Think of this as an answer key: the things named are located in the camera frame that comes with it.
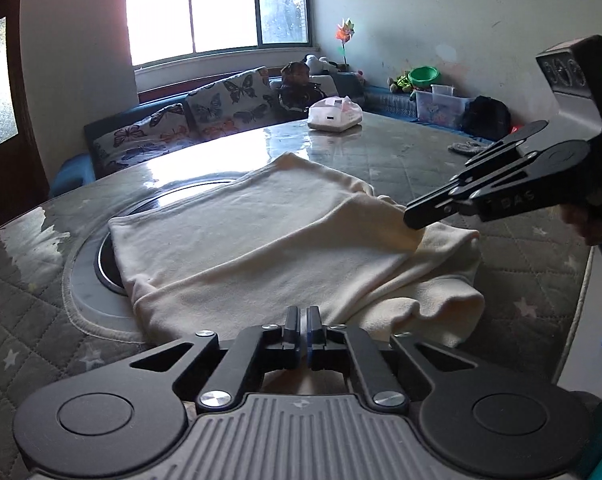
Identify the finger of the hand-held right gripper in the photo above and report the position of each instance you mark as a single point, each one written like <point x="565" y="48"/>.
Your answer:
<point x="501" y="146"/>
<point x="431" y="212"/>

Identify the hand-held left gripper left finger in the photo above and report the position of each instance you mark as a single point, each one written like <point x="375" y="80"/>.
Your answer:
<point x="292" y="332"/>

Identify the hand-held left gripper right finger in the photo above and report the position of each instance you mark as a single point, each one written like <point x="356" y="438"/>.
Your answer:
<point x="313" y="332"/>

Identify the cream knit garment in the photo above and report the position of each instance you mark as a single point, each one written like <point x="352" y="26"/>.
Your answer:
<point x="256" y="240"/>

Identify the person's right hand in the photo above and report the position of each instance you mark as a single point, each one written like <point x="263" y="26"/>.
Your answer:
<point x="581" y="227"/>

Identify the black backpack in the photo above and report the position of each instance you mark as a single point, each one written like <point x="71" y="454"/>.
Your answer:
<point x="486" y="117"/>

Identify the grey knitted cloth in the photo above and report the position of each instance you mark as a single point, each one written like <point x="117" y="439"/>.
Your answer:
<point x="468" y="148"/>

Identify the clear plastic storage box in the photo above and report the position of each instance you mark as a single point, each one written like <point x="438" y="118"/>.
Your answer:
<point x="438" y="107"/>

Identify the green plastic bowl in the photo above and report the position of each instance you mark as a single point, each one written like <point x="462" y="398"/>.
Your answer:
<point x="423" y="76"/>

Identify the green plush toy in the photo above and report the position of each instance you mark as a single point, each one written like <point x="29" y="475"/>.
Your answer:
<point x="401" y="82"/>

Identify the pink white tissue pack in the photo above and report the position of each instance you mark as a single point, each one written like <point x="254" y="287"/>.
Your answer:
<point x="333" y="115"/>

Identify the white pillow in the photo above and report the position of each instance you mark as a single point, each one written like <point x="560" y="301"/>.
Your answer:
<point x="328" y="85"/>

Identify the white plush toy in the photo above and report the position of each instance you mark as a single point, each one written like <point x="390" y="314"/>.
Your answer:
<point x="313" y="62"/>

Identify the colourful pinwheel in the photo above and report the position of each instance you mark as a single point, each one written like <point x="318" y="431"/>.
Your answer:
<point x="345" y="32"/>

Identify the round black heater plate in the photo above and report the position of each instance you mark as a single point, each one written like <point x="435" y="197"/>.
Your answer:
<point x="106" y="270"/>

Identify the square butterfly print cushion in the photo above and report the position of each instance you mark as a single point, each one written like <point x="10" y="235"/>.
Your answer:
<point x="226" y="105"/>

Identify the blue sofa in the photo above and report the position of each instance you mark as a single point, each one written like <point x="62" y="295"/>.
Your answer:
<point x="71" y="175"/>

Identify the window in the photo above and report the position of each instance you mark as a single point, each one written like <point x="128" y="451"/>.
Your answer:
<point x="206" y="5"/>

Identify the dark wooden door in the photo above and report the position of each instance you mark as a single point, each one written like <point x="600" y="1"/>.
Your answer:
<point x="11" y="170"/>

